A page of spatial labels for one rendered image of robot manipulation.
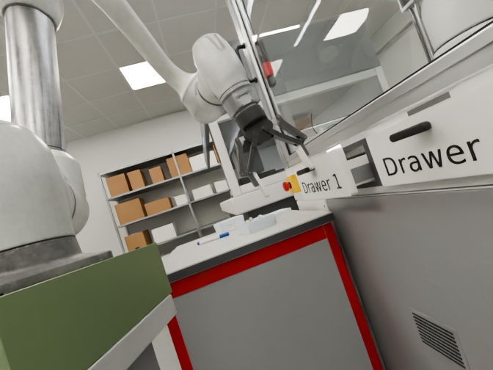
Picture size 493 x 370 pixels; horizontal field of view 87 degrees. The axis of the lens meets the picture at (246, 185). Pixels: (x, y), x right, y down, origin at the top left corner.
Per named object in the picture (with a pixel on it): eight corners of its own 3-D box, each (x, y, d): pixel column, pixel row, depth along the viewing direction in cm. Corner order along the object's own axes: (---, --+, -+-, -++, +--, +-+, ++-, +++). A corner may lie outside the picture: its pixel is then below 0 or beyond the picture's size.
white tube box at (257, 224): (249, 234, 90) (246, 224, 90) (238, 235, 97) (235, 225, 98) (276, 222, 97) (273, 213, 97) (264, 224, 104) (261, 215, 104)
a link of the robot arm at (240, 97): (252, 75, 63) (265, 96, 63) (247, 92, 72) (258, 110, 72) (220, 92, 61) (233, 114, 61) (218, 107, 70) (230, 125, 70)
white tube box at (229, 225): (222, 234, 117) (218, 223, 117) (216, 234, 125) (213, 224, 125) (246, 225, 123) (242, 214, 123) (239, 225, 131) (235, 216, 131)
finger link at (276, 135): (259, 134, 68) (260, 129, 69) (298, 148, 70) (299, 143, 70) (262, 130, 64) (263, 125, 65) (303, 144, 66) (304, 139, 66)
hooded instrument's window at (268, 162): (232, 197, 149) (207, 124, 151) (220, 202, 325) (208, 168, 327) (399, 140, 167) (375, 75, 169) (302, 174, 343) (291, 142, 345)
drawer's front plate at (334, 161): (352, 196, 56) (334, 148, 57) (304, 200, 85) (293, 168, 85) (359, 193, 56) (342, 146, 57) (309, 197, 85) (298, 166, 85)
